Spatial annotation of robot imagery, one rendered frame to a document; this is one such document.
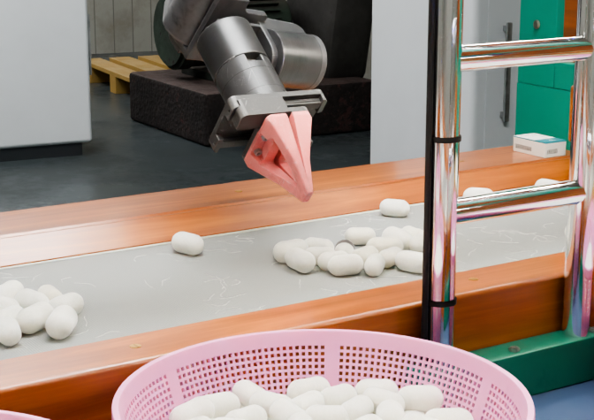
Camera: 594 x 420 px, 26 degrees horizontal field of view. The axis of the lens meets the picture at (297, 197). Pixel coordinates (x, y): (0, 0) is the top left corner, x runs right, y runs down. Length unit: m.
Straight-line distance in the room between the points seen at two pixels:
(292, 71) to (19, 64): 4.27
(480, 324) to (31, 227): 0.46
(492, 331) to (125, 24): 8.47
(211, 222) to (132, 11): 8.17
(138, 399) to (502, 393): 0.24
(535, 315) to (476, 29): 2.95
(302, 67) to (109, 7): 8.18
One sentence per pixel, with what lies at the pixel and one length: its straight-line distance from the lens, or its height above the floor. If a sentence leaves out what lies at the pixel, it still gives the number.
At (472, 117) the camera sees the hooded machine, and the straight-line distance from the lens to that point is 4.07.
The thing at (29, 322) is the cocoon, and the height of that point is 0.75.
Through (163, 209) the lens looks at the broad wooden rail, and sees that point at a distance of 1.34.
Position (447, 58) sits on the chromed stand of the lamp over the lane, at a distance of 0.97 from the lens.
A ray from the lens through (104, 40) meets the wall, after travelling 9.45.
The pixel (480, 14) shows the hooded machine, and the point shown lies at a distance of 4.03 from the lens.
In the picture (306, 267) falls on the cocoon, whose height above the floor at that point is 0.75.
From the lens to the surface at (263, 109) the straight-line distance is 1.17.
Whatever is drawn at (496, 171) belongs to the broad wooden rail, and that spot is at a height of 0.76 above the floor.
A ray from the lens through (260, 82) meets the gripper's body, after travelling 1.20.
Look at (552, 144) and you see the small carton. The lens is 1.63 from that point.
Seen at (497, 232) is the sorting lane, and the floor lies 0.74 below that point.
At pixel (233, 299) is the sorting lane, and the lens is 1.12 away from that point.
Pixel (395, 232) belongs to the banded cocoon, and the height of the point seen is 0.76.
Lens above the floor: 1.08
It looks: 13 degrees down
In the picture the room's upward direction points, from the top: straight up
